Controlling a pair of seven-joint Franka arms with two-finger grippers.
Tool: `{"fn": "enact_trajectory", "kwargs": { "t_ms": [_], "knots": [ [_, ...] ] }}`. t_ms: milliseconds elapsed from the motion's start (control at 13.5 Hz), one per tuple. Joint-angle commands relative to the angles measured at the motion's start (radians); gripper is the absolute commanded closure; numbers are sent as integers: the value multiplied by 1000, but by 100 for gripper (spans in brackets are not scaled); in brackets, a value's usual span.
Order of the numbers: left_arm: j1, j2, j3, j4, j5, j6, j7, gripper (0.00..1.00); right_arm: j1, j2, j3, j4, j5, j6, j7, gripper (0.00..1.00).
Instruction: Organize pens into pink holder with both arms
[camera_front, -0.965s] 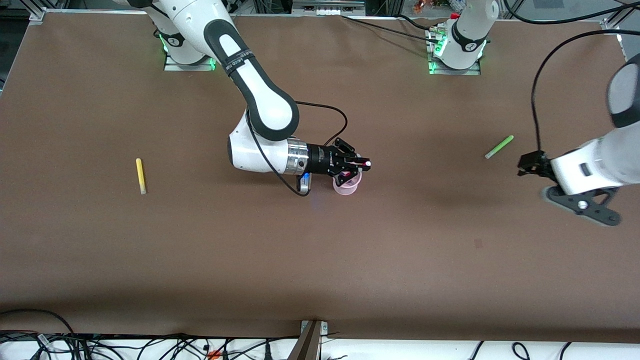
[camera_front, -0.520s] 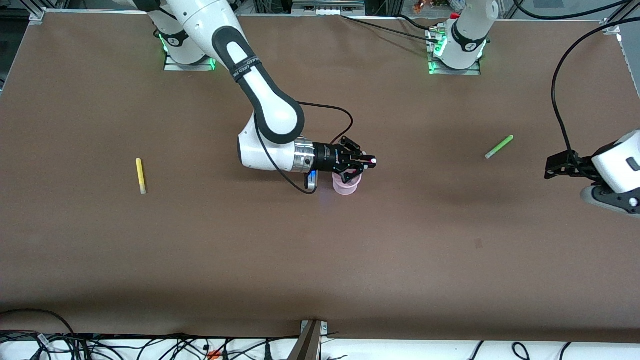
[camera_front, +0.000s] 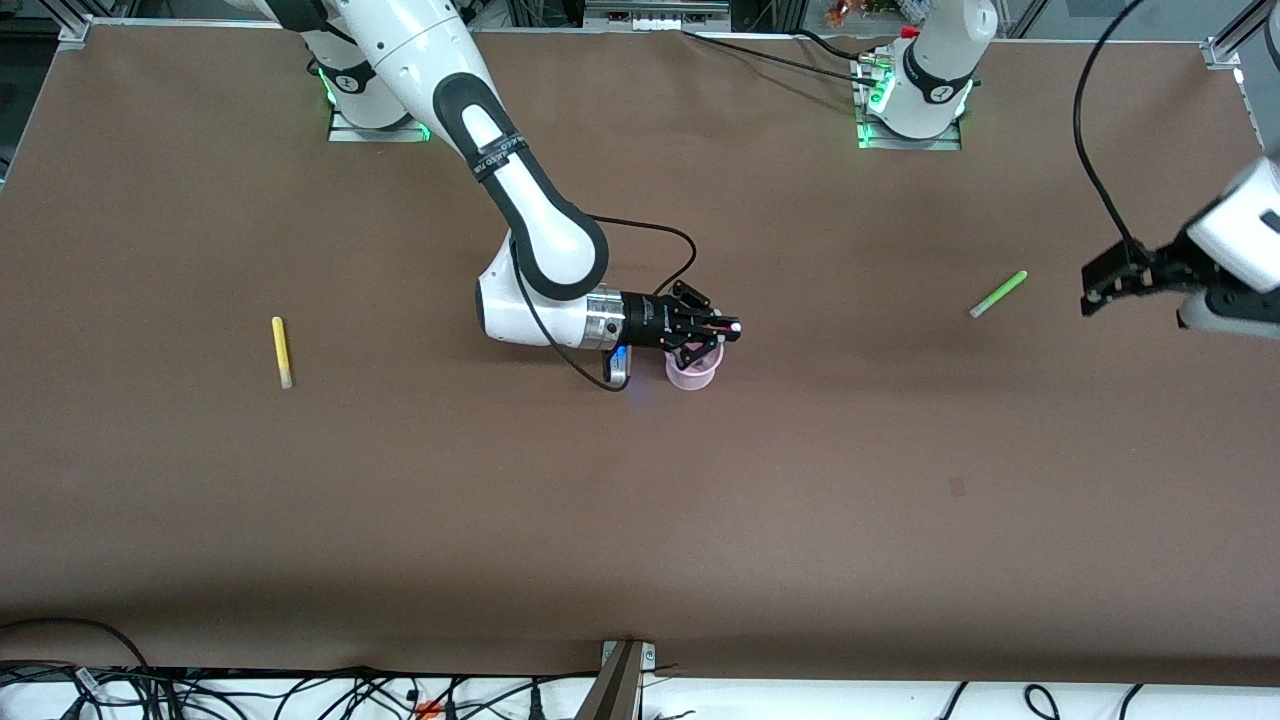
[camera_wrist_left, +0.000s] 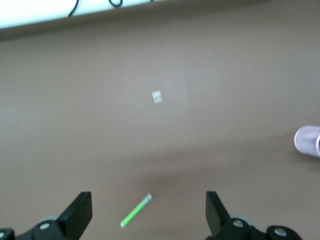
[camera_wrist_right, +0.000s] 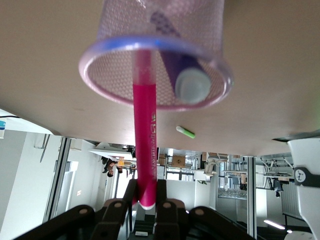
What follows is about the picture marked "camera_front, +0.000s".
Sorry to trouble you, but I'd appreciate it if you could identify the green highlighter pen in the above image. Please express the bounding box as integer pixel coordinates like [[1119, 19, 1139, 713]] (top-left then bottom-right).
[[969, 270, 1030, 320]]

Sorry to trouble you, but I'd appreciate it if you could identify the pink plastic cup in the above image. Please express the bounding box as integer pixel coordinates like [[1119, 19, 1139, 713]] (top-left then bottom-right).
[[665, 340, 725, 393]]

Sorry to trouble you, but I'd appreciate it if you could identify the grey metal rack equipment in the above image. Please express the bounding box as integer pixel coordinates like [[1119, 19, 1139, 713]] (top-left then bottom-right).
[[584, 0, 733, 32]]

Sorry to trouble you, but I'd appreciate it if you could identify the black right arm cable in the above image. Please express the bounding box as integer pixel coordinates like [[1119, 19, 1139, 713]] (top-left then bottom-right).
[[508, 214, 699, 393]]

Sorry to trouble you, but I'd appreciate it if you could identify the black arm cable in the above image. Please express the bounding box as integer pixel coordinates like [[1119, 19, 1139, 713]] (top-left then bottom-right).
[[1072, 0, 1146, 251], [508, 214, 699, 393]]

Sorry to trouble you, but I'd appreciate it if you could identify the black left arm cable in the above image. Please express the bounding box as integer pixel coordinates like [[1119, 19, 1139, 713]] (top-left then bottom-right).
[[1072, 0, 1146, 251]]

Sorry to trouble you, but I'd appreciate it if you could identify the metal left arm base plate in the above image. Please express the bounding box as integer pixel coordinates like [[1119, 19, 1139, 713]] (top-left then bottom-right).
[[857, 120, 964, 152]]

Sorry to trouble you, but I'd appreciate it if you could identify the long black tabletop cable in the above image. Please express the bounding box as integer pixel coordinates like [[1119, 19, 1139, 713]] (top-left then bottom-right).
[[683, 29, 881, 85]]

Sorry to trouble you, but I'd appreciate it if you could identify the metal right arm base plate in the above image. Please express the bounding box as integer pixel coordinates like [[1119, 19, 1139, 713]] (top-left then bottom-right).
[[328, 108, 433, 144]]

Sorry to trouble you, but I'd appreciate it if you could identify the metal table edge bracket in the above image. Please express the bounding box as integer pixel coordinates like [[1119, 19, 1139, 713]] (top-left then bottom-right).
[[578, 640, 658, 720]]

